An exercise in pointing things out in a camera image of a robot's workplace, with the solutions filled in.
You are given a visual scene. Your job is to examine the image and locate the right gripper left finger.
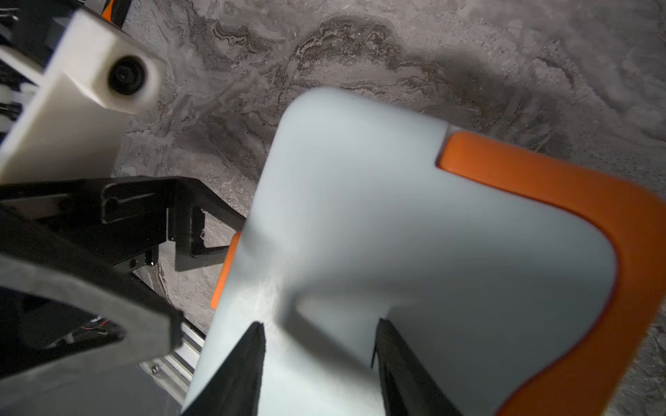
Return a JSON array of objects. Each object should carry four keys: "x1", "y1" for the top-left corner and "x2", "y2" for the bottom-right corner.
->
[{"x1": 183, "y1": 322, "x2": 266, "y2": 415}]

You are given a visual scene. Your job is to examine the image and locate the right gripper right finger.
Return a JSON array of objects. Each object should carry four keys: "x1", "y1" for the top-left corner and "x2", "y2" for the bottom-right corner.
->
[{"x1": 371, "y1": 319, "x2": 461, "y2": 415}]

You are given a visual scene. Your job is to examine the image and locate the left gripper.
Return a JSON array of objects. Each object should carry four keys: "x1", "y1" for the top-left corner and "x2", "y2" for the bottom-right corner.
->
[{"x1": 0, "y1": 175, "x2": 248, "y2": 375}]

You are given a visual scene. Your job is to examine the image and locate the light blue first aid box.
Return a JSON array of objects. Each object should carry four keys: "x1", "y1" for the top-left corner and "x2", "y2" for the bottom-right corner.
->
[{"x1": 183, "y1": 88, "x2": 665, "y2": 415}]

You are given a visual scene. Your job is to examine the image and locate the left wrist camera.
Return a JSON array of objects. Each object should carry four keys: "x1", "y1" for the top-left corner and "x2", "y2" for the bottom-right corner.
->
[{"x1": 1, "y1": 10, "x2": 166, "y2": 184}]

